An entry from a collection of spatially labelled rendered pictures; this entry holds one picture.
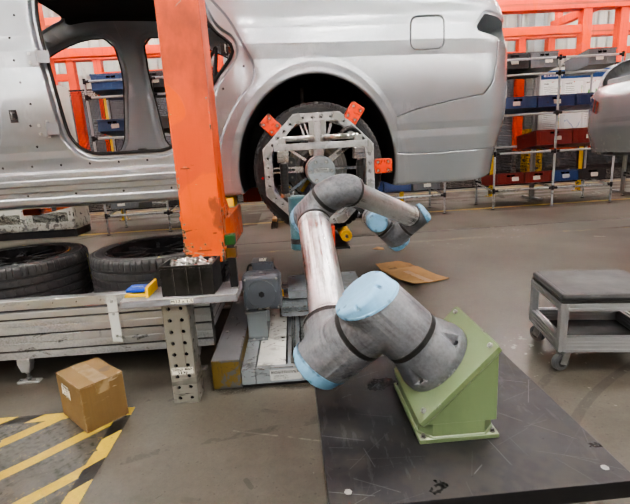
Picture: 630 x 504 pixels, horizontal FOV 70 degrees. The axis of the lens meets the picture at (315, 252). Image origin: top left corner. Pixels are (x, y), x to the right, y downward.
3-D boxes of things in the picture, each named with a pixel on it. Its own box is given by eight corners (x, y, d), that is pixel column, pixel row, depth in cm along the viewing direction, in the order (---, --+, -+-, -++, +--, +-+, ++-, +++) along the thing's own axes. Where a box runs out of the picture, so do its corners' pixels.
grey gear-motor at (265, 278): (286, 310, 251) (281, 249, 243) (285, 341, 210) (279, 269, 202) (253, 312, 250) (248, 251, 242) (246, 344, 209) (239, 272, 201)
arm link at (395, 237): (414, 240, 198) (394, 222, 196) (395, 256, 203) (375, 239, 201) (414, 232, 206) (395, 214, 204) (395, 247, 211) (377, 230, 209)
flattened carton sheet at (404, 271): (406, 262, 365) (406, 258, 364) (448, 279, 314) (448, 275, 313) (373, 268, 355) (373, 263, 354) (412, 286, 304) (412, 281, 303)
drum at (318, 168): (333, 182, 228) (332, 154, 224) (337, 185, 207) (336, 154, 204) (305, 184, 227) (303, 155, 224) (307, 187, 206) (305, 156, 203)
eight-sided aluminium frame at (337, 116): (373, 219, 233) (370, 109, 220) (376, 221, 226) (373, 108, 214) (269, 225, 231) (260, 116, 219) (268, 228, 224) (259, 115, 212)
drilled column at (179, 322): (204, 389, 188) (192, 293, 178) (199, 402, 178) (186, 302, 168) (180, 390, 187) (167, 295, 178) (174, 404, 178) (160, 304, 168)
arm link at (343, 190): (331, 158, 151) (424, 202, 202) (307, 183, 157) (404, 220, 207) (346, 182, 145) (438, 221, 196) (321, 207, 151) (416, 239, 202)
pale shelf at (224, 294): (242, 287, 182) (241, 280, 182) (237, 301, 166) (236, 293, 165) (135, 295, 181) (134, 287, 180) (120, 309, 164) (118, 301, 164)
